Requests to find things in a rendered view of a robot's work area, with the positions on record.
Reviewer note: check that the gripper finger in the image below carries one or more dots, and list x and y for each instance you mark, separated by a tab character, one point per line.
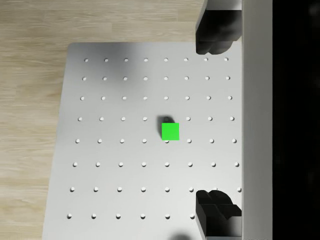
220	27
215	212

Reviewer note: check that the green cube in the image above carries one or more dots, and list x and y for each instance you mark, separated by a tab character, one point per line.
170	131

